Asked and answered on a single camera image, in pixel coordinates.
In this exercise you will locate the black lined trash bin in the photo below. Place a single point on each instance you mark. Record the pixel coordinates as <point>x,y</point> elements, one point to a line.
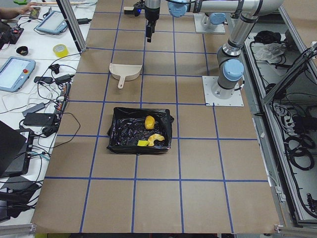
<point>128,127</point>

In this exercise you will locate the black round cap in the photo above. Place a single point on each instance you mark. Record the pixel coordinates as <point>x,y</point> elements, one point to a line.
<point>23,50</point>

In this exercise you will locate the upper blue teach pendant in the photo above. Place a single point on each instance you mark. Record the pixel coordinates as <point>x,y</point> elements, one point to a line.
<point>53,23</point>

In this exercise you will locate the white plastic dustpan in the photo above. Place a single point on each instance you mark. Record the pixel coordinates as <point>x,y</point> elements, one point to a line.
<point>124,72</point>

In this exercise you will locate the yellow green sponge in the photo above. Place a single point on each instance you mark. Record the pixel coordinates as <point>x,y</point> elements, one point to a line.
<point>142,143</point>

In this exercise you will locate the black laptop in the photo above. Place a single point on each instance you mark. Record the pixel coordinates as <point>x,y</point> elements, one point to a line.
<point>15,150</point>

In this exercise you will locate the lower blue teach pendant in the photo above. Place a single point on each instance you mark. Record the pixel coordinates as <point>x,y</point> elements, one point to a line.
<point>15,72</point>

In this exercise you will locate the yellow toy potato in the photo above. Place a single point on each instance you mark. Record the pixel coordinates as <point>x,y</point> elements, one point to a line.
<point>149,122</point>

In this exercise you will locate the white crumpled cloth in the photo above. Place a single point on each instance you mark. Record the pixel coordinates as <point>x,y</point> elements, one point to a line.
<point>270,52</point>

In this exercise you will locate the blue teach pendant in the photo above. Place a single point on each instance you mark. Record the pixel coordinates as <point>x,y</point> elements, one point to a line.
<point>53,23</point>
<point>15,72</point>

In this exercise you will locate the power strip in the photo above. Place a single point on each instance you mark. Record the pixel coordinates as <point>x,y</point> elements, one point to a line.
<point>63,99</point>

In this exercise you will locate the black power adapter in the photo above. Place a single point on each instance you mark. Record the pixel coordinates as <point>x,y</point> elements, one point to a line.
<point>39,119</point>

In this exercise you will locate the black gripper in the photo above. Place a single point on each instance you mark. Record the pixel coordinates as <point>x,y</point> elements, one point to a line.
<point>151,14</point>

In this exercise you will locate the white hand brush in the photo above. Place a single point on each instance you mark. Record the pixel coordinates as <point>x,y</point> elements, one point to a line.
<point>128,10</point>

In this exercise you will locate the smartphone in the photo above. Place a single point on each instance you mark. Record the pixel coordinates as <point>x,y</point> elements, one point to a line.
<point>35,12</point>

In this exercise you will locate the person's hand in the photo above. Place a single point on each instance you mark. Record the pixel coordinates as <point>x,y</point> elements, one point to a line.
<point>26,8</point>

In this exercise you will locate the yellow tape roll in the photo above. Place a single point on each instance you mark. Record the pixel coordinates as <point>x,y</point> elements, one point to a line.
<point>60,50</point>

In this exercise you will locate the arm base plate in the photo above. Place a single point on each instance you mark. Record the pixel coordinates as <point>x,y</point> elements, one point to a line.
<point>219,97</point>
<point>207,29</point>

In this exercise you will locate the aluminium frame post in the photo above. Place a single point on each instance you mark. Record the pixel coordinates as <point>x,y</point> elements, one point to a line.
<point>72,23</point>

